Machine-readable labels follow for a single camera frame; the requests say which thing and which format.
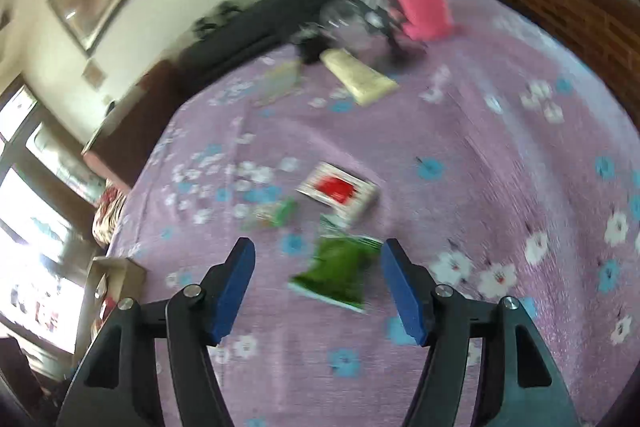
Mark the small cardboard box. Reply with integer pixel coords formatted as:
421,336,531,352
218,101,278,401
75,256,147,358

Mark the red patterned cushion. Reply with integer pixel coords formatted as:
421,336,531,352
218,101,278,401
91,184,131,253

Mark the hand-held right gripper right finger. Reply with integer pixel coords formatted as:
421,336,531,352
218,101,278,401
380,238,583,427

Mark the large green snack packet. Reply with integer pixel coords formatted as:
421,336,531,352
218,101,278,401
287,214,385,314

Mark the clear plastic cup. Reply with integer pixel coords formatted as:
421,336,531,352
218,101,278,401
320,0,368,42

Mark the black device with cables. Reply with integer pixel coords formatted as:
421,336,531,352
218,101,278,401
292,32,331,65

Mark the small clear green packet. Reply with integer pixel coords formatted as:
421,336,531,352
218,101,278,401
240,199,300,230

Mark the purple floral bed sheet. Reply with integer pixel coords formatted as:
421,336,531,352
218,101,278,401
102,0,640,427

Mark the black phone stand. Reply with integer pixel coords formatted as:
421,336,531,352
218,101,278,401
357,0,426,68

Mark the bright window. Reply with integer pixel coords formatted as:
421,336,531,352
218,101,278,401
0,77,108,358

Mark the cream tube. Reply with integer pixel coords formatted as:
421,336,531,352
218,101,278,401
320,48,401,108

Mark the wooden furniture with panels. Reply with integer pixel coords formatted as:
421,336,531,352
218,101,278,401
460,0,640,128

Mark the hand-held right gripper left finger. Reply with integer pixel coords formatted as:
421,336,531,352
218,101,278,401
55,237,257,427

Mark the white packet with red label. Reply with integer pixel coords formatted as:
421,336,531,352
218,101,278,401
296,161,381,228

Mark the brown wooden cabinet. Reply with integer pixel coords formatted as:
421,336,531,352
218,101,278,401
81,59,201,190

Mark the white wall switch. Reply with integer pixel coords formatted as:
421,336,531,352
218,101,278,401
82,59,106,86

